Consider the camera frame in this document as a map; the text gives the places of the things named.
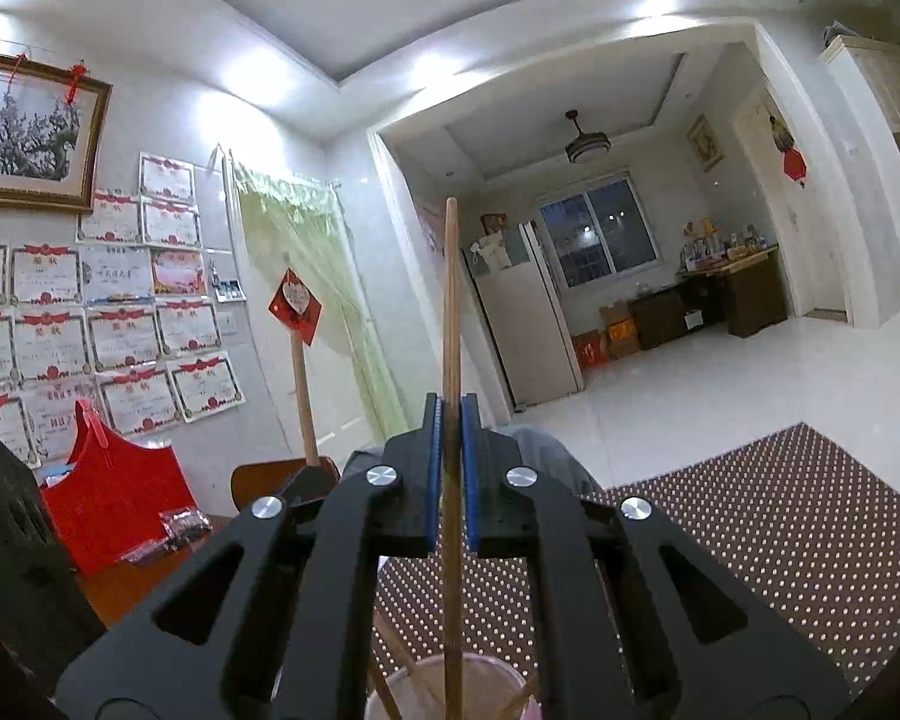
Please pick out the gold framed blossom painting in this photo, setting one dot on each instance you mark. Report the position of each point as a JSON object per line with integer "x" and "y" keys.
{"x": 22, "y": 127}

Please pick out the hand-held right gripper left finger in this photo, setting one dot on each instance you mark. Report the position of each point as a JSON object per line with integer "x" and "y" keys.
{"x": 436, "y": 480}

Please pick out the white bag on refrigerator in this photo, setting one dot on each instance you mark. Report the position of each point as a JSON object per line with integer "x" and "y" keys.
{"x": 490, "y": 251}

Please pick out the brown polka dot mat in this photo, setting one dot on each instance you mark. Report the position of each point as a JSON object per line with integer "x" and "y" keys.
{"x": 720, "y": 540}

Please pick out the picture frame on refrigerator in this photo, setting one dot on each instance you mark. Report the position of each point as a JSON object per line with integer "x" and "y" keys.
{"x": 493, "y": 225}

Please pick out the dark wooden desk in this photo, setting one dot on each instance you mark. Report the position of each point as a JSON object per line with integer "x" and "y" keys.
{"x": 750, "y": 292}

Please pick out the small wall photo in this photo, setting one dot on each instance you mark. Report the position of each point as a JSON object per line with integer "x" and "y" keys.
{"x": 227, "y": 289}

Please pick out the red diamond heart decoration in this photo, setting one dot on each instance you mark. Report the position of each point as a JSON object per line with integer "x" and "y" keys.
{"x": 296, "y": 315}

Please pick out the small white box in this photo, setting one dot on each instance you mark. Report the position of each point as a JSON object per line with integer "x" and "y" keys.
{"x": 693, "y": 321}

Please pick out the white tall cabinet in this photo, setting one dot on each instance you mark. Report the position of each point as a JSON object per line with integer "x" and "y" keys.
{"x": 877, "y": 90}

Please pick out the red hanging door ornament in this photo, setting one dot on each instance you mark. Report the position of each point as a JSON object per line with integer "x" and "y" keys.
{"x": 791, "y": 161}

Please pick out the red knot ornament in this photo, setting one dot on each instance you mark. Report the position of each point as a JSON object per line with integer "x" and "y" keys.
{"x": 21, "y": 67}
{"x": 79, "y": 82}

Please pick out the red cardboard box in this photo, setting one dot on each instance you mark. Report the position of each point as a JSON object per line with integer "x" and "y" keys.
{"x": 590, "y": 352}

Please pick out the wooden chopstick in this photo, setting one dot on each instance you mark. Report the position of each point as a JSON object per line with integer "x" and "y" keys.
{"x": 304, "y": 390}
{"x": 386, "y": 690}
{"x": 521, "y": 699}
{"x": 451, "y": 300}

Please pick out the white door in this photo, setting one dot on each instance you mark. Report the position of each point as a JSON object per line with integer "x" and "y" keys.
{"x": 817, "y": 240}

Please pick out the window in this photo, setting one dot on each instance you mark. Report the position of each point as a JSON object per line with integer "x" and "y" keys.
{"x": 592, "y": 236}

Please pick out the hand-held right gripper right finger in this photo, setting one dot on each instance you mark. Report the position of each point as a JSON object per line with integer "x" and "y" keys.
{"x": 471, "y": 480}

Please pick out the ceiling fan lamp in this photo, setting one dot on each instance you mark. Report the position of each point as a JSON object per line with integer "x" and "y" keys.
{"x": 589, "y": 150}

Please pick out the clutter of desk ornaments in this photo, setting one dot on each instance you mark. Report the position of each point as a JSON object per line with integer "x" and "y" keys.
{"x": 720, "y": 247}

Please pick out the wooden chair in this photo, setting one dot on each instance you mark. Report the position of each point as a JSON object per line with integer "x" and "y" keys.
{"x": 262, "y": 476}

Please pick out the beige refrigerator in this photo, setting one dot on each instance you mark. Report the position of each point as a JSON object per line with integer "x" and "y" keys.
{"x": 525, "y": 330}

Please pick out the pink cup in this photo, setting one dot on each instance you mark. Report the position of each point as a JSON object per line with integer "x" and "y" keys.
{"x": 424, "y": 694}

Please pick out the light green curtain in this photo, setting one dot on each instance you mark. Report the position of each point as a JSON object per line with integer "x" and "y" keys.
{"x": 337, "y": 225}

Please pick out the red paper bag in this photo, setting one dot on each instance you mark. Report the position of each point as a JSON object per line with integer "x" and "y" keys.
{"x": 112, "y": 495}

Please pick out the dark bag on cabinet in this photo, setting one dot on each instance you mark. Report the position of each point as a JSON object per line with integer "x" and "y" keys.
{"x": 844, "y": 31}

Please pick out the clear plastic packet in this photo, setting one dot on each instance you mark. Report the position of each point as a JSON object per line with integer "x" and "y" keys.
{"x": 186, "y": 529}
{"x": 148, "y": 551}

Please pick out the brown cardboard box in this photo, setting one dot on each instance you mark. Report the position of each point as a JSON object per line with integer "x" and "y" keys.
{"x": 613, "y": 313}

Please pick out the framed wall picture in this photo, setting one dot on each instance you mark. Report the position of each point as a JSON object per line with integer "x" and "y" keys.
{"x": 705, "y": 142}

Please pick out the orange cardboard box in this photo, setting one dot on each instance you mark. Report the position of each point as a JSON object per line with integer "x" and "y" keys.
{"x": 620, "y": 337}

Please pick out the wall of award certificates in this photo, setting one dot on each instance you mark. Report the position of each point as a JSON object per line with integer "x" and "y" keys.
{"x": 120, "y": 337}

